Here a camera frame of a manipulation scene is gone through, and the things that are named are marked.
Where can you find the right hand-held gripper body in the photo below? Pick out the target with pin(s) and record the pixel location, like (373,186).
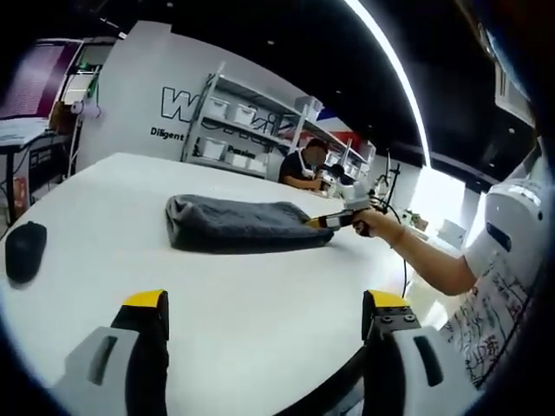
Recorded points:
(357,197)

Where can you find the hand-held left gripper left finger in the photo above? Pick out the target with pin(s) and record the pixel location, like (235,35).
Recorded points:
(126,377)

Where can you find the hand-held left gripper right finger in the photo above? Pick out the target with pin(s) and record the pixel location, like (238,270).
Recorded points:
(403,377)

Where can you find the grey towel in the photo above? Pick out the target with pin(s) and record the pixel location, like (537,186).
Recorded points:
(243,225)

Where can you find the person's right hand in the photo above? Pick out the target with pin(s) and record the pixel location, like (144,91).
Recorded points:
(381,225)

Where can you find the tricolour flag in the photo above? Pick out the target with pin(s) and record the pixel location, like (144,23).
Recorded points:
(334,119)

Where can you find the white table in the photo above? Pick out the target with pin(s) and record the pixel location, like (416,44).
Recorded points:
(260,294)

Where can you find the operator in white shirt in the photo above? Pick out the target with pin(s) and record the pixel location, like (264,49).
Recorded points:
(490,312)

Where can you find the grey metal shelving unit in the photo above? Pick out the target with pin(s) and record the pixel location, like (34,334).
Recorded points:
(260,130)

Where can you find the long ceiling light strip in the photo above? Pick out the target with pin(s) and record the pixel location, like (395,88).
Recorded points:
(399,65)

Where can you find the group of white storage boxes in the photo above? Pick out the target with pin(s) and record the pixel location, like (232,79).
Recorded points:
(245,113)

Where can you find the white chest device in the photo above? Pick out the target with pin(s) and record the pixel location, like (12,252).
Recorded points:
(511,208)

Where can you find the black computer mouse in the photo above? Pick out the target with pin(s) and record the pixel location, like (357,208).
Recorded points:
(26,251)

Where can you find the white ceiling air conditioner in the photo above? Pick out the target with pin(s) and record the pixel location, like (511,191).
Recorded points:
(511,95)

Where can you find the red printed carton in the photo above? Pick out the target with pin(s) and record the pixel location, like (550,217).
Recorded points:
(21,195)

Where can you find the black cabinet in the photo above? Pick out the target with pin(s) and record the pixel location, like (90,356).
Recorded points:
(47,160)

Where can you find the brown cardboard box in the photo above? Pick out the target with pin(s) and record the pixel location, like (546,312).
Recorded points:
(63,119)

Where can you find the white monitor desk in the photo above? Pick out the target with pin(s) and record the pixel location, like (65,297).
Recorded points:
(21,132)

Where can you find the lavender roll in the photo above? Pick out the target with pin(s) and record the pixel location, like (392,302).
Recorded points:
(86,109)

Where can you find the green hanging item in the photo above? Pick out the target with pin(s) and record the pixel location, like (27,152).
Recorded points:
(93,86)

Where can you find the pink screen computer monitor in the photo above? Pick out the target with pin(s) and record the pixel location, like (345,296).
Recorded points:
(34,82)

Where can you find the black camera stand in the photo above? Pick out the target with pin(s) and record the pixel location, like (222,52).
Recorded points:
(393,182)

